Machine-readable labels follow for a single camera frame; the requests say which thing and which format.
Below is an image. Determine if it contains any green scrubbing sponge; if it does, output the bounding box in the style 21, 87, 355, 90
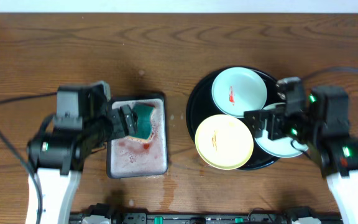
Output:
129, 104, 155, 141

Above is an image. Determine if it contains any pale green plate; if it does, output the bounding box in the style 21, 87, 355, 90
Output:
255, 120, 308, 158
211, 67, 267, 118

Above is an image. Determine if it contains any yellow plate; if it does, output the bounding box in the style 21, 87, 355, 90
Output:
195, 114, 254, 170

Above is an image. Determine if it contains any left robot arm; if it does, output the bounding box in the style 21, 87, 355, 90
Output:
25, 81, 137, 223

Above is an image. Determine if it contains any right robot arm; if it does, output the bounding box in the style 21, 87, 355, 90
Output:
244, 77, 358, 223

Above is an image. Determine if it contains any black rectangular soapy water tray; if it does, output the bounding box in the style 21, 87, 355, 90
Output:
106, 93, 168, 179

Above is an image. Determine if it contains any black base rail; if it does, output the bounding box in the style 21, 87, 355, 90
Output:
68, 203, 342, 224

